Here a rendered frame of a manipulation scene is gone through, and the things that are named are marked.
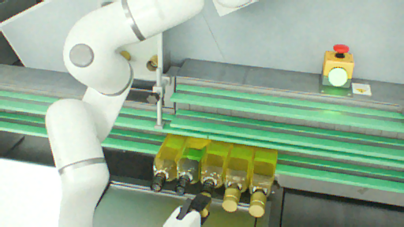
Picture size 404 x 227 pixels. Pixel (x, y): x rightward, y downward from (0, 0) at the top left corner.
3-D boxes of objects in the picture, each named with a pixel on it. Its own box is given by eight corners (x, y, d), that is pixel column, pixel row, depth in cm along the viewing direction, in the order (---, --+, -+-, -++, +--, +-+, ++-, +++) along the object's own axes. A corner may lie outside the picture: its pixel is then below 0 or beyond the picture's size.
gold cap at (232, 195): (224, 198, 104) (221, 210, 101) (225, 185, 103) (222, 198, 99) (240, 200, 104) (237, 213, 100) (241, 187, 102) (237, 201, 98)
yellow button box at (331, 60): (321, 73, 124) (321, 85, 118) (325, 47, 120) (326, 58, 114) (347, 76, 123) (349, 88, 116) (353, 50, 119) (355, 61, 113)
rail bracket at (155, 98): (162, 113, 125) (147, 137, 114) (161, 56, 117) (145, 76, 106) (172, 114, 124) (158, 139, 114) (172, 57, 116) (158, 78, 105)
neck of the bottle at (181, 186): (179, 181, 108) (173, 194, 104) (179, 171, 107) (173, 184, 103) (191, 183, 108) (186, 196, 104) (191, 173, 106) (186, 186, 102)
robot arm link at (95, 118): (135, 140, 76) (160, 148, 91) (102, 27, 81) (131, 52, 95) (48, 172, 78) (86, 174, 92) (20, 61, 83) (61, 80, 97)
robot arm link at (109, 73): (140, 12, 92) (77, 40, 93) (115, -18, 79) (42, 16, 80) (163, 72, 89) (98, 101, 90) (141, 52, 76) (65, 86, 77)
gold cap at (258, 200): (263, 206, 103) (260, 219, 100) (248, 200, 103) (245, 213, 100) (268, 195, 101) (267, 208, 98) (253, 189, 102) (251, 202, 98)
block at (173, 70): (169, 95, 130) (162, 106, 124) (168, 65, 125) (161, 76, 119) (181, 97, 129) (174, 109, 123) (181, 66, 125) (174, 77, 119)
